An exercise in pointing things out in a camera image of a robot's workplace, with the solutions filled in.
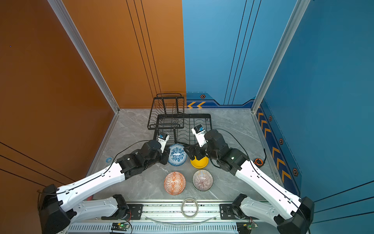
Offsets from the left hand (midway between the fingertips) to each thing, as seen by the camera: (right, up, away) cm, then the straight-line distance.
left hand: (170, 148), depth 77 cm
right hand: (+11, +3, -6) cm, 13 cm away
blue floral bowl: (+4, -4, +2) cm, 6 cm away
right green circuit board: (+38, -38, -6) cm, 54 cm away
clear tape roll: (+6, -30, -3) cm, 31 cm away
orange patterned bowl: (+2, -20, +3) cm, 20 cm away
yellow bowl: (+16, -11, +9) cm, 21 cm away
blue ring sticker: (-42, -10, +15) cm, 45 cm away
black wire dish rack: (-7, +18, +32) cm, 38 cm away
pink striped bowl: (+18, -19, +5) cm, 26 cm away
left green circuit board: (-24, -37, -6) cm, 45 cm away
